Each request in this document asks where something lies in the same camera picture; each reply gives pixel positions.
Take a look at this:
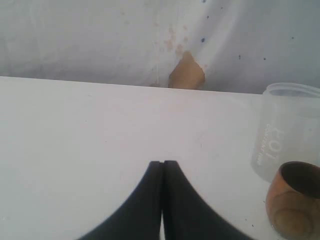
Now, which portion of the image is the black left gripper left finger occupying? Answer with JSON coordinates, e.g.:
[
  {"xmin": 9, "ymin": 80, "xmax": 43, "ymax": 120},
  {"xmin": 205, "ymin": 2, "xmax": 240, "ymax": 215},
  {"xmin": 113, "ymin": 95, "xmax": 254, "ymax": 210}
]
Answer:
[{"xmin": 81, "ymin": 161, "xmax": 164, "ymax": 240}]

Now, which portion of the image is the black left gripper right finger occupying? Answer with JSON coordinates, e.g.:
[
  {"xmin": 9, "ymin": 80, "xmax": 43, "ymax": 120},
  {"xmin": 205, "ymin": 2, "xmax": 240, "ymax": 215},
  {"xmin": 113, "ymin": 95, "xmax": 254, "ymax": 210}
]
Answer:
[{"xmin": 162, "ymin": 160, "xmax": 250, "ymax": 240}]

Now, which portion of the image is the brown wooden cup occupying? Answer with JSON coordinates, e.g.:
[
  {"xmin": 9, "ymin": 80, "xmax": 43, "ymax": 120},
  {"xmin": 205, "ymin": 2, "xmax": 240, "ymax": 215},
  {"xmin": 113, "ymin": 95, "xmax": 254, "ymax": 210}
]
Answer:
[{"xmin": 265, "ymin": 161, "xmax": 320, "ymax": 240}]

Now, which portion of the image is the translucent plastic jar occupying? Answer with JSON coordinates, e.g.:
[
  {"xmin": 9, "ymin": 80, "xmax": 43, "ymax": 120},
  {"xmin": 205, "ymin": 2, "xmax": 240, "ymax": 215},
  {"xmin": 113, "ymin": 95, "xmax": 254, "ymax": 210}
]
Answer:
[{"xmin": 251, "ymin": 82, "xmax": 320, "ymax": 183}]

